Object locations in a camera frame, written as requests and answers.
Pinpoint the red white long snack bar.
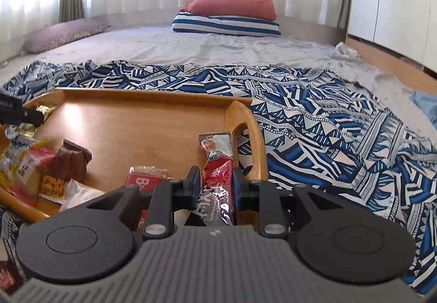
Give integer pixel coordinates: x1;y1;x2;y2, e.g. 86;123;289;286
185;132;236;227

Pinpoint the gold foil snack packet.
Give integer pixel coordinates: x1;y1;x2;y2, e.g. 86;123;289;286
15;104;56;137

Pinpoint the white crumpled cloth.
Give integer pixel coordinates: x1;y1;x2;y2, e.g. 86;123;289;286
335;42;360;58

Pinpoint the white wardrobe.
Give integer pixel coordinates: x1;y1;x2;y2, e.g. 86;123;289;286
347;0;436;71

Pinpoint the brown cracker snack packet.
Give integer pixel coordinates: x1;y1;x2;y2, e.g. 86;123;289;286
38;139;92;202

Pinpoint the grey bed sheet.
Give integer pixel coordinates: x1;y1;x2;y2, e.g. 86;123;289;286
1;27;436;140

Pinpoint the blue white striped pillow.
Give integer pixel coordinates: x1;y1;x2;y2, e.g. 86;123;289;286
172;12;282;37

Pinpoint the dark red snack packet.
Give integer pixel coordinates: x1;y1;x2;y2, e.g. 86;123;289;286
0;260;23;295

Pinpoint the light blue clothing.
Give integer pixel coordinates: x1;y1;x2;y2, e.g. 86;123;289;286
410;90;437;128

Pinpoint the red Biscoff biscuit packet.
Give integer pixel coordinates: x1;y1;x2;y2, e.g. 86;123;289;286
124;165;170;232

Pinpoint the wooden serving tray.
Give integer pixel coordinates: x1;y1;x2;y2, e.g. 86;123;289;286
0;87;269;225

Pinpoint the red pink pillow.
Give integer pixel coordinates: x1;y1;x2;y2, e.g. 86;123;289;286
181;0;276;21

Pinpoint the pink white snack packet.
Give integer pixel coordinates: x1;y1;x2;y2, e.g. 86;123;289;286
8;147;56;207

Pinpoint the yellow American snack packet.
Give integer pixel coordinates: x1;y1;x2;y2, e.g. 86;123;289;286
0;135;48;190

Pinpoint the purple floral pillow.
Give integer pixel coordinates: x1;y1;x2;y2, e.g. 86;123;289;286
22;19;110;54

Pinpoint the blue white patterned blanket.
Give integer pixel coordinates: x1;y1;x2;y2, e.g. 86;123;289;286
1;60;436;295

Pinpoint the white clear snack packet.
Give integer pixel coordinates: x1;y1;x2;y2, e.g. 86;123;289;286
59;179;104;212

